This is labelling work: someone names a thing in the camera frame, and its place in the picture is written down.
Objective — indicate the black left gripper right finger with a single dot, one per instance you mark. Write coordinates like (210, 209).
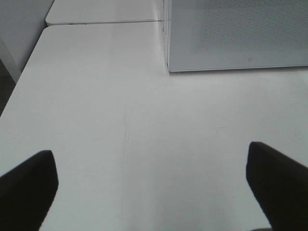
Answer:
(280, 186)

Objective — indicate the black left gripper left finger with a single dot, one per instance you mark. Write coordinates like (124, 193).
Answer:
(27, 192)

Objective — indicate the white microwave door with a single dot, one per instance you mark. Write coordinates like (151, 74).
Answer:
(236, 34)

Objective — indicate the white microwave oven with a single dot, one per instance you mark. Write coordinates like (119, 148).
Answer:
(166, 14)

